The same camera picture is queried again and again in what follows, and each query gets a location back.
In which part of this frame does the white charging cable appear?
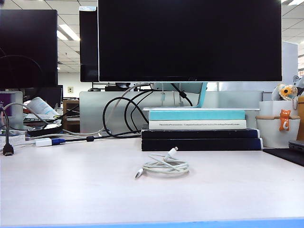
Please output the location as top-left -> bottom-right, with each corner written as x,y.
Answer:
134,146 -> 190,179

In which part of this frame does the teal book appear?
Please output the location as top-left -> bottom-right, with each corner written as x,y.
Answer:
149,110 -> 247,121

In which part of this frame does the white book with printed spine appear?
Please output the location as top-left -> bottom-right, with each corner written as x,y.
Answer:
149,119 -> 247,130

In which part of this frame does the thin black book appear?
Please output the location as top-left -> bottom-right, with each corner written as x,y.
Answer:
141,128 -> 260,139

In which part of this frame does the silver and teal monitor stand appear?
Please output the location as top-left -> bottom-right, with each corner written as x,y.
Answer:
142,82 -> 261,112

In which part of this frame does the thick black book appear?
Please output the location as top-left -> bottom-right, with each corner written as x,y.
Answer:
141,137 -> 264,152

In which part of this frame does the brown wooden cabinet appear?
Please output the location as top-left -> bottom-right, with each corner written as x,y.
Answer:
62,99 -> 80,133

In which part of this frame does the large black computer monitor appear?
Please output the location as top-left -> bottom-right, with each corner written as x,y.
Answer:
97,0 -> 283,83

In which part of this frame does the black monitor with taped edge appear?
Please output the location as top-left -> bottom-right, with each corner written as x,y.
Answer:
79,6 -> 99,83

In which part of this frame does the small dark background monitor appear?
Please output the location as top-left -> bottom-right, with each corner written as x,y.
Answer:
23,85 -> 64,108

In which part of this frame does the flat black gadget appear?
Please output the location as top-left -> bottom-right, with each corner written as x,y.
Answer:
27,123 -> 64,137

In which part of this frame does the white bottle with blue print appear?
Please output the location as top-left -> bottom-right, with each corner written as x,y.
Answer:
30,96 -> 60,117

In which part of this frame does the white video adapter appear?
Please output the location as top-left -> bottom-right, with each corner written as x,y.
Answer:
35,137 -> 52,147

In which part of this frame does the white mug with wooden lid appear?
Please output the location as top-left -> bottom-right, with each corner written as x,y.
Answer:
255,114 -> 301,149

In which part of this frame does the orange cat figurine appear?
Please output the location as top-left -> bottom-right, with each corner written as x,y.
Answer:
279,109 -> 291,132

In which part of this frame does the straw hat sunflower ornament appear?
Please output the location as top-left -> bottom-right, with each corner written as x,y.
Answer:
271,83 -> 298,110

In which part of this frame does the silver display with purple screen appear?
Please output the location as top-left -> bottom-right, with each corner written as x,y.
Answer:
0,91 -> 24,131

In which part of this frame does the black desk mat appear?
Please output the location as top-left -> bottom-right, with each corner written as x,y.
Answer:
262,148 -> 304,167

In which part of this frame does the white box with blue print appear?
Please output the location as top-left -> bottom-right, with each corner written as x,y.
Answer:
0,129 -> 27,149

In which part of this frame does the black monitor with thin bezel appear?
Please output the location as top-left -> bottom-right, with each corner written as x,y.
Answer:
0,9 -> 58,89

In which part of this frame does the white partition panel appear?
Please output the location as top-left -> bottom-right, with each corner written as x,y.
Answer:
281,40 -> 299,84

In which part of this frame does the silver laptop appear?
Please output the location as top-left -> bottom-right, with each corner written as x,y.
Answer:
288,140 -> 304,152

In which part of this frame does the grey toy figure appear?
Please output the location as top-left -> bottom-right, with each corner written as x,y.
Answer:
292,75 -> 304,95

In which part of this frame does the black cable with ferrite bead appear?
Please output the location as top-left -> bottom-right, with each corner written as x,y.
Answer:
170,82 -> 193,107

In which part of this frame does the black looped cable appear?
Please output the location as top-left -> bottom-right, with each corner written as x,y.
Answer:
102,89 -> 155,138

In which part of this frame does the blue VGA plug black cable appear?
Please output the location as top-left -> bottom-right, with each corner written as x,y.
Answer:
51,134 -> 143,144

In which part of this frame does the grey arched cable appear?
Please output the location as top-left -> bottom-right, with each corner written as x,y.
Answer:
2,102 -> 51,125

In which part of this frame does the black HDMI cable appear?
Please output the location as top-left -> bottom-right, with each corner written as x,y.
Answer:
0,109 -> 14,157

